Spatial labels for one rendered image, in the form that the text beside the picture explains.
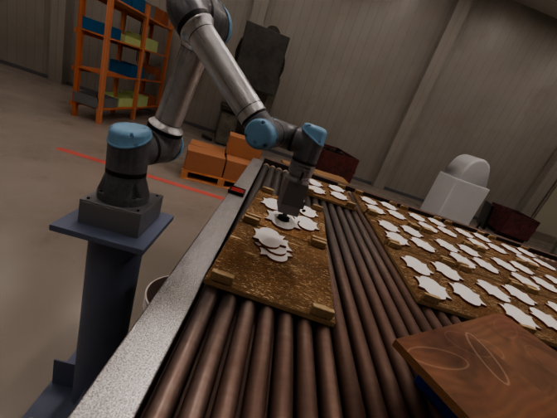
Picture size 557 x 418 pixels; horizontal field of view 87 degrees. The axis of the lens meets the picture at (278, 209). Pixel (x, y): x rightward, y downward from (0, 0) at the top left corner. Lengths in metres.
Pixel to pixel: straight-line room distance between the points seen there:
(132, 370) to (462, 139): 8.79
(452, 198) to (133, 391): 6.57
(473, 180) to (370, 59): 3.53
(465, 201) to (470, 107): 2.83
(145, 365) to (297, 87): 7.32
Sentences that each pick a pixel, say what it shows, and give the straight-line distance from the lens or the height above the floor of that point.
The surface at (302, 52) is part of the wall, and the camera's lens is 7.72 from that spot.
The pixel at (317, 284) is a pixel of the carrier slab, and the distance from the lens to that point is 0.91.
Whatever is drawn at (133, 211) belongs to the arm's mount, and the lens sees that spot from 0.99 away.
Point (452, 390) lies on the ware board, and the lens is 0.68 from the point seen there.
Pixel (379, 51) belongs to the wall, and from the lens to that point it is 8.03.
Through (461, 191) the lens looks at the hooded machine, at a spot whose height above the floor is 0.82.
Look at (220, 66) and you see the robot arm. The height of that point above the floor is 1.42.
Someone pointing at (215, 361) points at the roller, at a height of 0.92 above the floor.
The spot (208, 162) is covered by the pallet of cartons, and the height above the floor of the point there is 0.29.
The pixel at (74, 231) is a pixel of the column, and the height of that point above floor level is 0.87.
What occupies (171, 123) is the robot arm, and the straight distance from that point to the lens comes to 1.05.
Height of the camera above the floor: 1.40
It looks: 20 degrees down
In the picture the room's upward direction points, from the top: 19 degrees clockwise
